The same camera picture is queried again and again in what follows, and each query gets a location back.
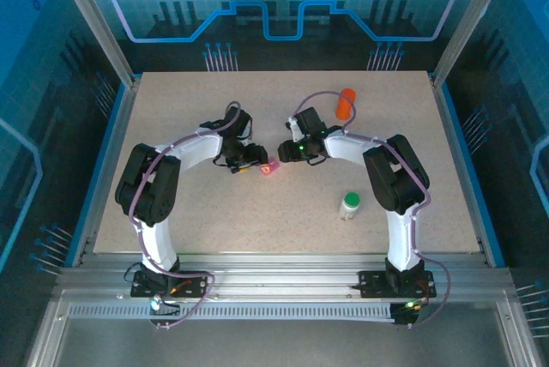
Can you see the orange pill bottle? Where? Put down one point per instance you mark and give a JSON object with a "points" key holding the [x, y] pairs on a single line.
{"points": [[345, 105]]}

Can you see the orange bottle cap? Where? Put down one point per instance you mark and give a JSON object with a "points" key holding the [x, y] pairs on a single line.
{"points": [[348, 94]]}

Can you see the white pill bottle green cap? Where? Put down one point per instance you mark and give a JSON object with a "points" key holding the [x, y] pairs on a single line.
{"points": [[349, 208]]}

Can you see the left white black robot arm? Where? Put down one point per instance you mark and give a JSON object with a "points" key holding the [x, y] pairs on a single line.
{"points": [[161, 238]]}

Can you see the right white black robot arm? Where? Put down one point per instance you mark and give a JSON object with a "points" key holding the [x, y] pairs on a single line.
{"points": [[403, 238]]}

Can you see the blue table edge strip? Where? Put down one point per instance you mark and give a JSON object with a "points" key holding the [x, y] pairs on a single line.
{"points": [[107, 148], [461, 148]]}

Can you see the aluminium cross beam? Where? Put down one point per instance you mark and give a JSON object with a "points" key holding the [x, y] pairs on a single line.
{"points": [[279, 272]]}

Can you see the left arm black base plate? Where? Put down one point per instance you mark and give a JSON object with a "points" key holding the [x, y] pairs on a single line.
{"points": [[198, 284]]}

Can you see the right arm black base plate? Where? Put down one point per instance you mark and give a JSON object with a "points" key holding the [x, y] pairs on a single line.
{"points": [[371, 285]]}

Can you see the aluminium frame post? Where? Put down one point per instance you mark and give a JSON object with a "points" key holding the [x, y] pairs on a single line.
{"points": [[95, 19], [472, 19]]}

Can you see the grey metal lower frame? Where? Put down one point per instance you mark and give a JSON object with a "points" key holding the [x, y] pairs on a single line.
{"points": [[279, 345]]}

